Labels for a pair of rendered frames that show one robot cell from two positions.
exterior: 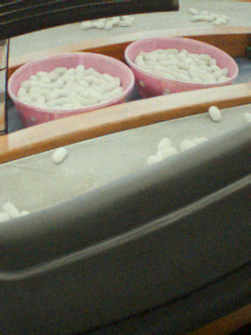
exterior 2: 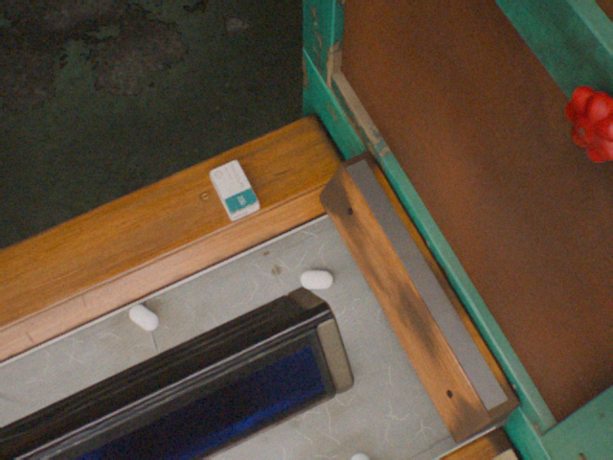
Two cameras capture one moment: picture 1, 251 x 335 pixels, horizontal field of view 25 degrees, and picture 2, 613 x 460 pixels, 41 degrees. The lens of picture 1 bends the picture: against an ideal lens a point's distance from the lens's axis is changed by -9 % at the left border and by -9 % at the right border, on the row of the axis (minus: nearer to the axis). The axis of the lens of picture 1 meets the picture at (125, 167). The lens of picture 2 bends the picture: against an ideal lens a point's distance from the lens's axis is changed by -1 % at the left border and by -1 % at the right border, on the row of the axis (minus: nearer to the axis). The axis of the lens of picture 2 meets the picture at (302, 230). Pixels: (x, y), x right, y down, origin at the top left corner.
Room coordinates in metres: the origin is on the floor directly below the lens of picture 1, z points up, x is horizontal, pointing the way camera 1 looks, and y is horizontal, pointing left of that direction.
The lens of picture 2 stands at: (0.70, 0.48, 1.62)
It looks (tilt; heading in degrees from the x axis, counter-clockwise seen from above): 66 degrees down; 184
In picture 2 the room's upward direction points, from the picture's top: 1 degrees counter-clockwise
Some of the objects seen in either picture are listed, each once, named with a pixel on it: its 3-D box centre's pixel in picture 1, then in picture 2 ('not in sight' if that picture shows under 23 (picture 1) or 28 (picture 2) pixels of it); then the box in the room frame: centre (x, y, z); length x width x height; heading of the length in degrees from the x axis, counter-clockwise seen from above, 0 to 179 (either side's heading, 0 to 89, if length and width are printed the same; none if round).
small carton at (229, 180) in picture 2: not in sight; (234, 190); (0.28, 0.38, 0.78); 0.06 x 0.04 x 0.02; 30
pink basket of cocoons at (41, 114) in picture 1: (67, 96); not in sight; (1.06, 0.13, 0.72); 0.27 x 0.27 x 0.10
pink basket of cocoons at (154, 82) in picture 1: (182, 74); not in sight; (1.20, -0.12, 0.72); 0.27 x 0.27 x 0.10
